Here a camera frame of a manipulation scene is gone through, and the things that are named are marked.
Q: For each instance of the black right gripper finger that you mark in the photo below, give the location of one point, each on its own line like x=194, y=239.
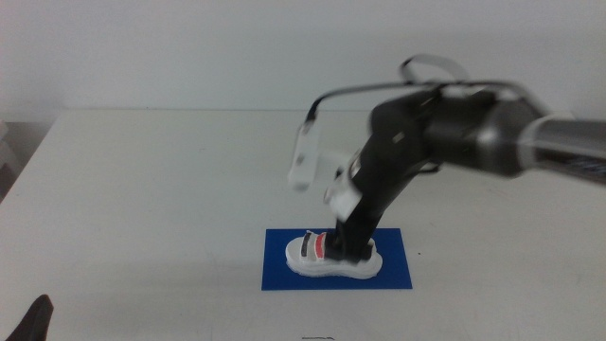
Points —
x=333, y=246
x=361, y=252

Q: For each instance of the blue rectangular mat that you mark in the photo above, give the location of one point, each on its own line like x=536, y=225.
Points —
x=279, y=279

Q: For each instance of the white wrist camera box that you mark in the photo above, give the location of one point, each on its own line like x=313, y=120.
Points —
x=304, y=156

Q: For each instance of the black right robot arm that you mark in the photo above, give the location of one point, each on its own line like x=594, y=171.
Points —
x=478, y=132

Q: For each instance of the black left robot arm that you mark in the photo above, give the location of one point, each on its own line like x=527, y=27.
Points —
x=34, y=322

